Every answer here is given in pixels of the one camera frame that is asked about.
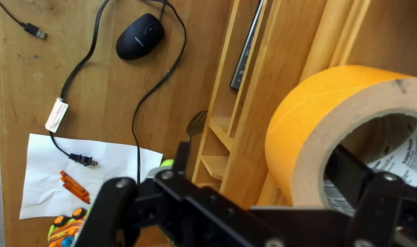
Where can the flat black device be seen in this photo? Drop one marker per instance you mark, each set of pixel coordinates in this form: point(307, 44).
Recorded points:
point(244, 50)

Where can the white paper sheet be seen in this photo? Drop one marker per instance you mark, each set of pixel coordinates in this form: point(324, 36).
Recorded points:
point(44, 183)

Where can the orange green toy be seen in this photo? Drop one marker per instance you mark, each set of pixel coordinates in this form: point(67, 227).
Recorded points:
point(62, 228)

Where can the black computer mouse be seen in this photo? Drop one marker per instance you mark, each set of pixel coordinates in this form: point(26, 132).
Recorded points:
point(140, 36)

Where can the yellow green tennis ball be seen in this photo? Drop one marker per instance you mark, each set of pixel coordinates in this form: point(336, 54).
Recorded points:
point(167, 162)

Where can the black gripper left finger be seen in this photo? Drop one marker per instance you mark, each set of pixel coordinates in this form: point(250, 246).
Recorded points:
point(181, 201)

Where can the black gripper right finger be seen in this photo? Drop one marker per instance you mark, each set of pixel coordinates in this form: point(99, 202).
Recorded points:
point(381, 210)

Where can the orange tape roll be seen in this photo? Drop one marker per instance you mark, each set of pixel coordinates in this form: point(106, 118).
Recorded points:
point(299, 118)

